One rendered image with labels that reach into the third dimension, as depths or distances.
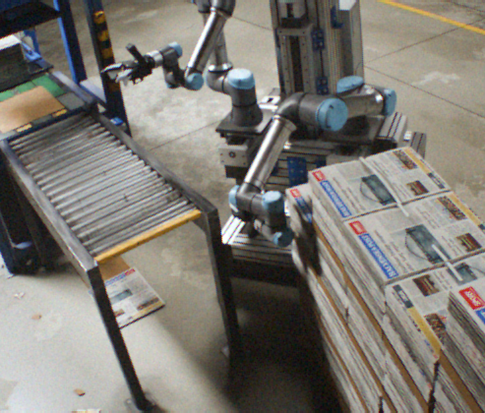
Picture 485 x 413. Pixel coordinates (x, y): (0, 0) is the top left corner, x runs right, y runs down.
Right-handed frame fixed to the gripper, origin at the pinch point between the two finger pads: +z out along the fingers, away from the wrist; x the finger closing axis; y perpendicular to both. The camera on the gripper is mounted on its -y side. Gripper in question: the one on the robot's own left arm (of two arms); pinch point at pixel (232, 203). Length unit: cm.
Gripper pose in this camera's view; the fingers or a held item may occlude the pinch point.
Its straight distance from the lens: 255.3
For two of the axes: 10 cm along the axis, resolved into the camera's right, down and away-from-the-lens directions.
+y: -1.3, -8.1, -5.7
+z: -5.4, -4.2, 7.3
